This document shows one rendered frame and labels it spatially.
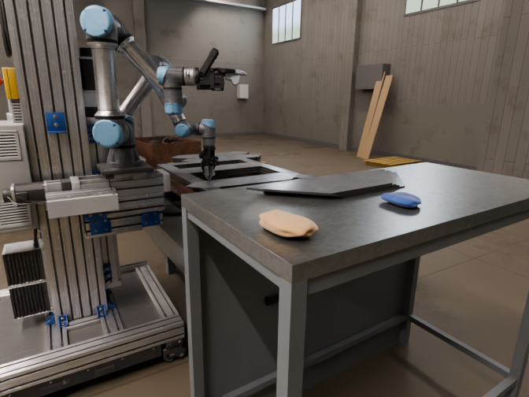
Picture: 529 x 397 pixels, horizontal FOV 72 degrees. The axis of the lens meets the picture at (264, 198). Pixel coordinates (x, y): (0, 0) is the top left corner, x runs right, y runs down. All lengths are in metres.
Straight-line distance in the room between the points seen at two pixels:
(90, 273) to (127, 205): 0.47
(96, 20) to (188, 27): 11.52
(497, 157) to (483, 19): 2.98
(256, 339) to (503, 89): 5.59
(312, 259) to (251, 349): 0.94
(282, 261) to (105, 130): 1.09
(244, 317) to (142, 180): 0.79
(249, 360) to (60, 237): 1.09
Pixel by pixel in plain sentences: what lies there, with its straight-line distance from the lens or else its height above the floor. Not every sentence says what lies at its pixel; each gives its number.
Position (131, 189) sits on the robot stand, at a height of 0.93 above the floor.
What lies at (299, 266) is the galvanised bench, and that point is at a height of 1.04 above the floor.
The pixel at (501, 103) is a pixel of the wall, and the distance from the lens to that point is 6.49.
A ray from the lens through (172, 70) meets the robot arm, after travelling 1.59.
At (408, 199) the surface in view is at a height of 1.08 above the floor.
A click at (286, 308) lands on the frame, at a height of 0.95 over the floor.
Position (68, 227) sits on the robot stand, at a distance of 2.01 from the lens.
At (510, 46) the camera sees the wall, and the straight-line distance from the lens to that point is 6.55.
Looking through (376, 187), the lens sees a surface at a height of 1.07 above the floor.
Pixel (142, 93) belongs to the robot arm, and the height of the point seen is 1.37.
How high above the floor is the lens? 1.35
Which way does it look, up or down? 15 degrees down
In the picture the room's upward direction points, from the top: 1 degrees clockwise
